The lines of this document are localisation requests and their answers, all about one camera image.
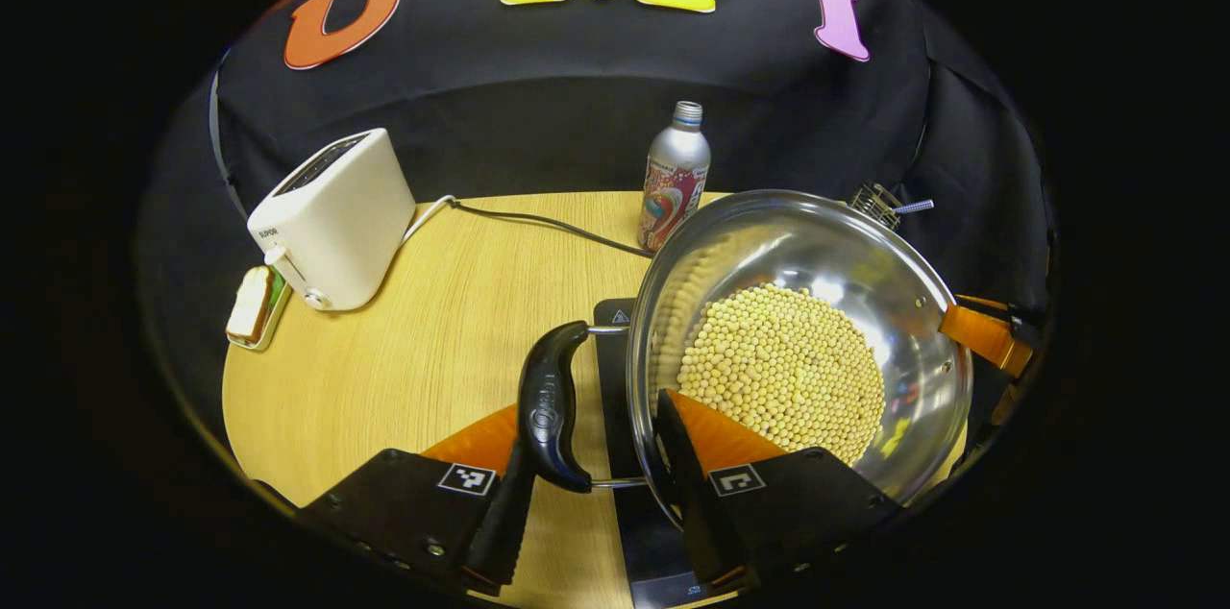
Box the black induction cooktop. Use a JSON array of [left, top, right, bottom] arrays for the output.
[[593, 298, 741, 609]]

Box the silver drink bottle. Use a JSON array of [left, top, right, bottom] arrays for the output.
[[637, 101, 712, 253]]

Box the white toaster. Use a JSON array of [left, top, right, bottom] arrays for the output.
[[247, 128, 417, 312]]

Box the black power cable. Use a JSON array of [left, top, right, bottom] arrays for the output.
[[452, 199, 654, 259]]

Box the wire mesh holder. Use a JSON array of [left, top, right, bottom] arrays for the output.
[[849, 183, 902, 231]]

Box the white toaster cable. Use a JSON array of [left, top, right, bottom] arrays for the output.
[[402, 194, 457, 245]]

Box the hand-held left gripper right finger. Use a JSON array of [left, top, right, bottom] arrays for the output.
[[653, 388, 904, 591]]

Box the pile of soybeans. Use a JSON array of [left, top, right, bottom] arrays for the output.
[[677, 282, 887, 468]]

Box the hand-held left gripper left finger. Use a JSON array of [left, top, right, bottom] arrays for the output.
[[293, 402, 539, 598]]

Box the stainless steel pot black handle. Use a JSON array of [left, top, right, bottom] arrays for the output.
[[517, 189, 973, 533]]

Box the white bread sandwich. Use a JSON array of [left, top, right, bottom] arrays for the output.
[[226, 265, 275, 344]]

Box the black backdrop cloth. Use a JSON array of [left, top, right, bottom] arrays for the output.
[[135, 0, 1053, 456]]

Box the pale green rectangular plate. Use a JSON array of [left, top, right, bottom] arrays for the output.
[[226, 265, 294, 352]]

